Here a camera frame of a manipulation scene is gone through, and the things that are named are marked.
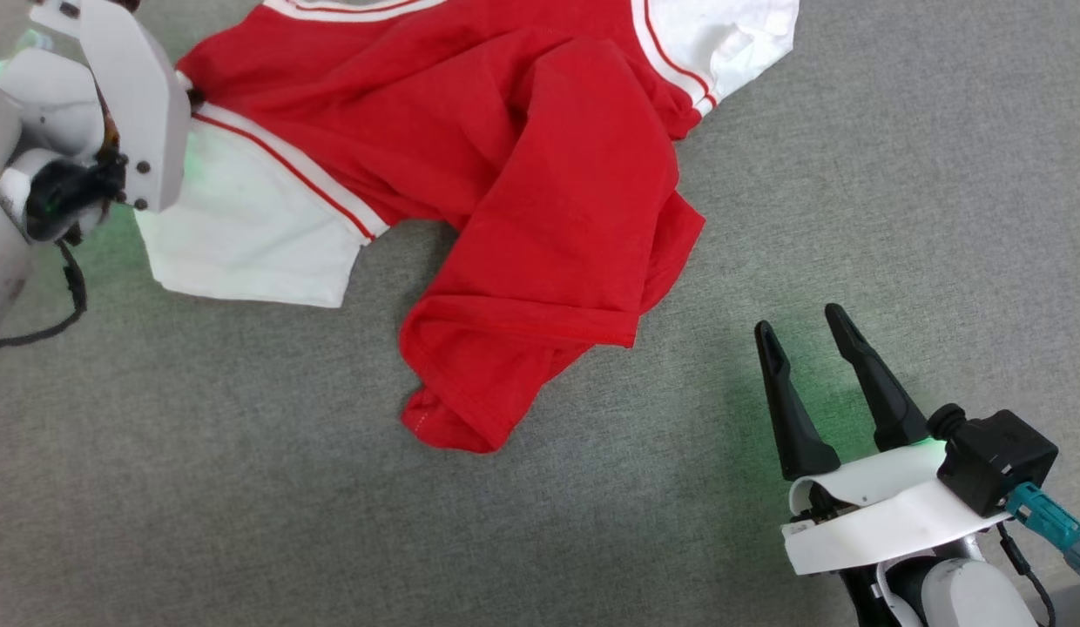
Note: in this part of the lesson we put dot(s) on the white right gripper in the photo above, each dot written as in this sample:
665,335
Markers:
880,514

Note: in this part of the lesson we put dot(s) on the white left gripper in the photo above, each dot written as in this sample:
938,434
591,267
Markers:
144,113

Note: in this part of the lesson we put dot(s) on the red and white shirt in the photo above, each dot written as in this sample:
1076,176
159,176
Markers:
505,174

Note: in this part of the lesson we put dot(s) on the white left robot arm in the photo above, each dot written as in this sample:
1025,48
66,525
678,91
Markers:
35,113

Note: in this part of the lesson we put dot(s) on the teal right camera connector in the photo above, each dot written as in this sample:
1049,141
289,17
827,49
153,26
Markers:
1049,522

